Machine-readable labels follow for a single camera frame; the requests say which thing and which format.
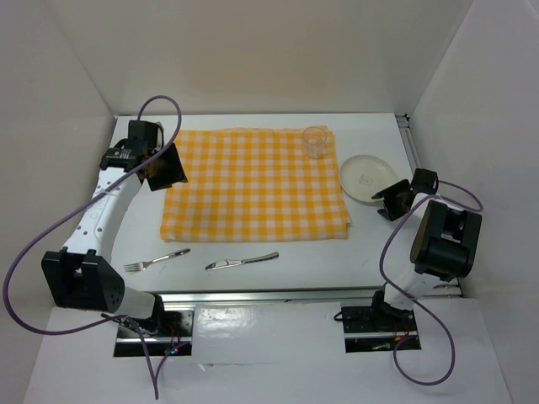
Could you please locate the yellow white checkered cloth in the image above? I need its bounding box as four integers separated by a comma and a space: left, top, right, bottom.
160, 128, 350, 242

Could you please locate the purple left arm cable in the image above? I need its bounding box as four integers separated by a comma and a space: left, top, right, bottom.
3, 95, 183, 401

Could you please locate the aluminium table edge rail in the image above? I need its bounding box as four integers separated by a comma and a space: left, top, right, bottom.
159, 286, 381, 310

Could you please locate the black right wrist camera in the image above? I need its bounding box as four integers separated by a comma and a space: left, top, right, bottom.
411, 168, 439, 194

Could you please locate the aluminium side rail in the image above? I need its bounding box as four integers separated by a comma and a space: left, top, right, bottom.
395, 114, 423, 172

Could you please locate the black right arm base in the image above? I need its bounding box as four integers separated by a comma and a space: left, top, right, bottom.
333, 297, 421, 354

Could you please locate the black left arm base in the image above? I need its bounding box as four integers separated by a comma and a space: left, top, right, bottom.
113, 308, 195, 358

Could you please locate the silver table knife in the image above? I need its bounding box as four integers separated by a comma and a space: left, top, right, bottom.
205, 252, 280, 271

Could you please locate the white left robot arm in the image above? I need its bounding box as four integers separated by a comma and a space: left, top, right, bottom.
41, 145, 187, 336

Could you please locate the silver fork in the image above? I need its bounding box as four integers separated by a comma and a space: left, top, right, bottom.
124, 248, 190, 273

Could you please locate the white round plate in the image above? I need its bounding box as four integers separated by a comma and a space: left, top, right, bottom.
339, 154, 400, 205

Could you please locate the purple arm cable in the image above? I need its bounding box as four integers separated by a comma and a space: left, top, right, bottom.
3, 95, 183, 401
380, 180, 484, 386

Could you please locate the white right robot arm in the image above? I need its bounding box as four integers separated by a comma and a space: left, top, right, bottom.
159, 130, 482, 330

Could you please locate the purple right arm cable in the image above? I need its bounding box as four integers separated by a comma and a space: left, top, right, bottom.
380, 180, 484, 386

